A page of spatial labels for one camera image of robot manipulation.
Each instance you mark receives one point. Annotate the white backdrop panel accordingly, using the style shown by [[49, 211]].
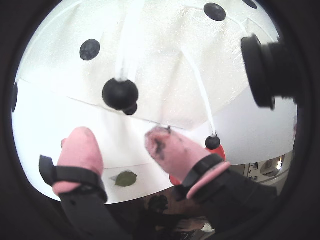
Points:
[[250, 137]]

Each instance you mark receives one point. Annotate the white household appliance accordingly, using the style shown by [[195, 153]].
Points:
[[270, 166]]

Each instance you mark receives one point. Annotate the green leaf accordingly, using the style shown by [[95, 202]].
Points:
[[125, 179]]

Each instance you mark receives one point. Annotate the white pipe cleaner stem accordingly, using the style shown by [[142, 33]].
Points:
[[204, 92], [125, 50]]

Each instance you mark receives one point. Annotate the dark blueberry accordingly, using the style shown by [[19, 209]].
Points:
[[212, 142], [14, 96], [131, 110], [120, 93], [250, 3], [90, 49], [214, 11]]

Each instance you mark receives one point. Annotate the red collapsible cup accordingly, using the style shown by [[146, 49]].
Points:
[[221, 153]]

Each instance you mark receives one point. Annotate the pink covered gripper finger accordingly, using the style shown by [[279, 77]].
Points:
[[80, 155], [180, 155]]

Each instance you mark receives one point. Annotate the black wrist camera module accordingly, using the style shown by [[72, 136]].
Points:
[[265, 72]]

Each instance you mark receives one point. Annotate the white foam board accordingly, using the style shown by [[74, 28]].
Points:
[[162, 75]]

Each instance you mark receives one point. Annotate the white paper sheet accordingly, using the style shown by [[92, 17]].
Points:
[[45, 125]]

